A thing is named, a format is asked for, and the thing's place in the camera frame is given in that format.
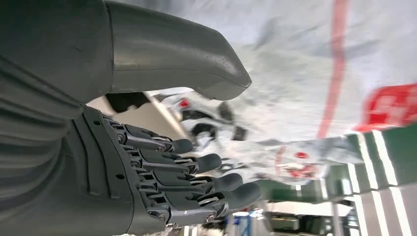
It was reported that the green conveyor belt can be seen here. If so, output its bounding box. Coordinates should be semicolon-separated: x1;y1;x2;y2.
257;122;417;204

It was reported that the aluminium conveyor frame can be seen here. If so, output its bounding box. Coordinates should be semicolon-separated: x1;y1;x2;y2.
265;184;417;236

